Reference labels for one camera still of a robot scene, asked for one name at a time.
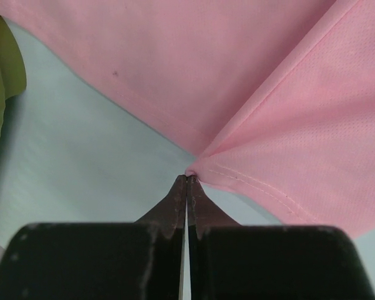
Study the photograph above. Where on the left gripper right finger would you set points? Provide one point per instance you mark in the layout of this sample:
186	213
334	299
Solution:
232	261

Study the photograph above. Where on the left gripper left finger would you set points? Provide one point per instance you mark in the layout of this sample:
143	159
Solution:
100	260

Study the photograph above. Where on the pink t shirt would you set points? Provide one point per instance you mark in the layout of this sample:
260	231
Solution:
276	99

